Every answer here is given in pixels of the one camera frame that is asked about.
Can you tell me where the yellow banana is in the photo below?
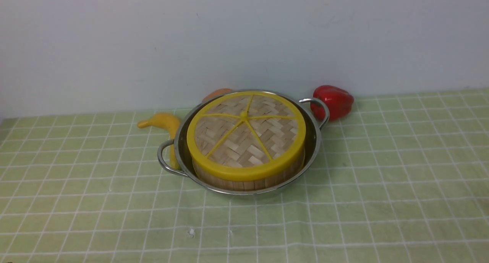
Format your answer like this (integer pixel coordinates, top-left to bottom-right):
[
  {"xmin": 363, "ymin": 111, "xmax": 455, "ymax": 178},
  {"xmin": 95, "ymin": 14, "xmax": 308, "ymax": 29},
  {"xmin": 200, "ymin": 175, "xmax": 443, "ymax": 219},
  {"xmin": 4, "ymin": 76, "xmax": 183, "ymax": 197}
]
[{"xmin": 137, "ymin": 112, "xmax": 183, "ymax": 176}]

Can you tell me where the woven bamboo steamer lid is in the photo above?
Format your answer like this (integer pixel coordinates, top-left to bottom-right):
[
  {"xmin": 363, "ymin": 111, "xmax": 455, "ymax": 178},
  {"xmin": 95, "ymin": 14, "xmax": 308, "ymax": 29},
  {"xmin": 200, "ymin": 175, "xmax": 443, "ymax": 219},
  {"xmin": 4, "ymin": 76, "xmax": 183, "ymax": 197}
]
[{"xmin": 186, "ymin": 91, "xmax": 307, "ymax": 182}]

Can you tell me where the green checkered tablecloth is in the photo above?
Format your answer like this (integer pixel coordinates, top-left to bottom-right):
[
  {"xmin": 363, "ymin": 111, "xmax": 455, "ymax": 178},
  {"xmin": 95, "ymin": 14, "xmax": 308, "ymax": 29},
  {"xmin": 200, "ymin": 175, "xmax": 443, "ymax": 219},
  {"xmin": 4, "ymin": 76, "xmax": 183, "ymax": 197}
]
[{"xmin": 0, "ymin": 89, "xmax": 489, "ymax": 263}]

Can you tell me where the stainless steel pot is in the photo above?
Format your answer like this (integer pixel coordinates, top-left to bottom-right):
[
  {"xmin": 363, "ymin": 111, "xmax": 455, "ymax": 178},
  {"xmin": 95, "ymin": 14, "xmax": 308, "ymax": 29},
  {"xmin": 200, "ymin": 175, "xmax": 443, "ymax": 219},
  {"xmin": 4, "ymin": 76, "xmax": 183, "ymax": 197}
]
[{"xmin": 164, "ymin": 89, "xmax": 330, "ymax": 196}]

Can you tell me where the orange round fruit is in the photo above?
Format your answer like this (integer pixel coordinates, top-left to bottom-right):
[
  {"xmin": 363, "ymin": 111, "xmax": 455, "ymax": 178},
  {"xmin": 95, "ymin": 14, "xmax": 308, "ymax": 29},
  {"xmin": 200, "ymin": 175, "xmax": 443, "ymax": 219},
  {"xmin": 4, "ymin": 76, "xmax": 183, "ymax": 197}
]
[{"xmin": 201, "ymin": 88, "xmax": 233, "ymax": 103}]

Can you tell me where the red bell pepper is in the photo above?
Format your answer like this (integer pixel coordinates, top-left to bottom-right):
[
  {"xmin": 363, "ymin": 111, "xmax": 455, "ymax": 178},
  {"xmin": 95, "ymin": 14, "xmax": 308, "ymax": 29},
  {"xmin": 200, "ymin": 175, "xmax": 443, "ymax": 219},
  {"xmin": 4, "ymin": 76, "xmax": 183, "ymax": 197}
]
[{"xmin": 313, "ymin": 85, "xmax": 355, "ymax": 122}]

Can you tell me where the bamboo steamer basket yellow rim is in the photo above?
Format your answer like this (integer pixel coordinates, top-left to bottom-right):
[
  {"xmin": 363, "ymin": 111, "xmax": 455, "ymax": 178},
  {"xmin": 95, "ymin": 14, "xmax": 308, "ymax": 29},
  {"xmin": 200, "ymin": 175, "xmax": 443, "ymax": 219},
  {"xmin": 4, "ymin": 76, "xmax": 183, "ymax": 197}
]
[{"xmin": 193, "ymin": 149, "xmax": 306, "ymax": 193}]

